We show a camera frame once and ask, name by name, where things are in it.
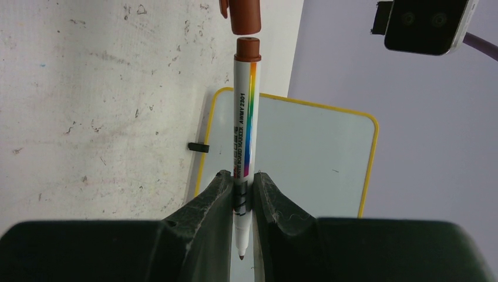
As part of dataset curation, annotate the yellow framed whiteboard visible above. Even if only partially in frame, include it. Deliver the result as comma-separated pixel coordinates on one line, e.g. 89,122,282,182
193,87,380,220

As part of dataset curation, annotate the black whiteboard foot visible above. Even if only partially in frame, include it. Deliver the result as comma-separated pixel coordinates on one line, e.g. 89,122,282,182
187,142,210,153

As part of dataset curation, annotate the brown marker cap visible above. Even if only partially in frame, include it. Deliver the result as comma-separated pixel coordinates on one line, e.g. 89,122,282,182
219,0,261,35

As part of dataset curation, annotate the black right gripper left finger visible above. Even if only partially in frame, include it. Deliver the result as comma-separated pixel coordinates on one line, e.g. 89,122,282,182
1,170,233,281

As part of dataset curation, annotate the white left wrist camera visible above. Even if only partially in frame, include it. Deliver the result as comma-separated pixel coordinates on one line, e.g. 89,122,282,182
371,0,479,56

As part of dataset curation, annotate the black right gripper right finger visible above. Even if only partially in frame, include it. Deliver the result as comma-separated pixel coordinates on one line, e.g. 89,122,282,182
253,173,494,281

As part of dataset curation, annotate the white whiteboard marker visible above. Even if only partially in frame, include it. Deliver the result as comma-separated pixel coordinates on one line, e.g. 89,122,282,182
233,37,261,260

